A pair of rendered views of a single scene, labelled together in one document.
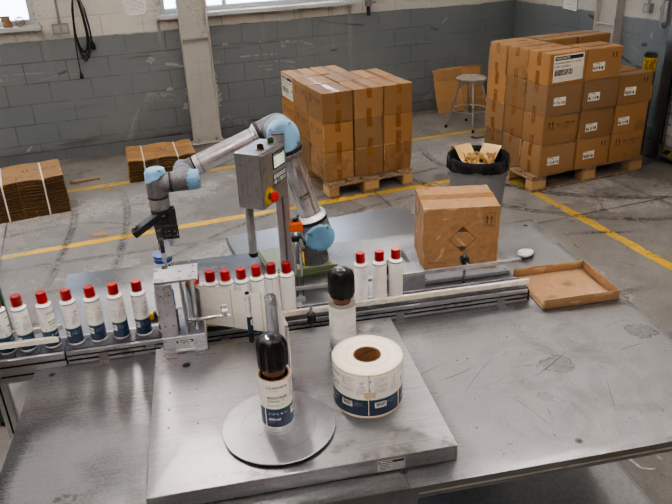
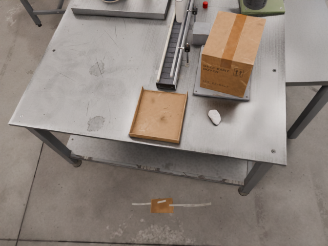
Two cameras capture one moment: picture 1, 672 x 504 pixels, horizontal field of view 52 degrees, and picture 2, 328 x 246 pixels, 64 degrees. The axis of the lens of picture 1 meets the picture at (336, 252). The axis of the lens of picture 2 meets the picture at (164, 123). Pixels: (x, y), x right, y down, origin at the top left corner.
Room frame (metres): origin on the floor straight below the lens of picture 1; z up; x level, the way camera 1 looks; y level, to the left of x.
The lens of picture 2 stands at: (2.66, -1.47, 2.07)
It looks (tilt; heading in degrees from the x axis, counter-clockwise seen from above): 62 degrees down; 121
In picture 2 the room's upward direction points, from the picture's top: 11 degrees counter-clockwise
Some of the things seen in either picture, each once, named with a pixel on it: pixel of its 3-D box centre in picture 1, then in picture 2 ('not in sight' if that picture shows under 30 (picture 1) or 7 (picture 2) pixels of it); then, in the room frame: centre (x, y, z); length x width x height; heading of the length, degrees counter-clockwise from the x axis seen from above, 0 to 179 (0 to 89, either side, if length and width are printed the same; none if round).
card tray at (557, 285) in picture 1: (564, 283); (159, 112); (2.28, -0.87, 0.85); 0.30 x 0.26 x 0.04; 100
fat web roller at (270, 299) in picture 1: (272, 321); not in sight; (1.89, 0.22, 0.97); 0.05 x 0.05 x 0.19
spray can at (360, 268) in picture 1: (360, 278); not in sight; (2.14, -0.08, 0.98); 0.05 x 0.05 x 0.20
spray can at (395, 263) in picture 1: (395, 274); (179, 6); (2.17, -0.21, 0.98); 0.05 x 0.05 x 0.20
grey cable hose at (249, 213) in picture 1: (250, 228); not in sight; (2.17, 0.29, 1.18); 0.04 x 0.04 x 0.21
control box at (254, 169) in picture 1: (262, 173); not in sight; (2.17, 0.23, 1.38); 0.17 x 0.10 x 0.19; 155
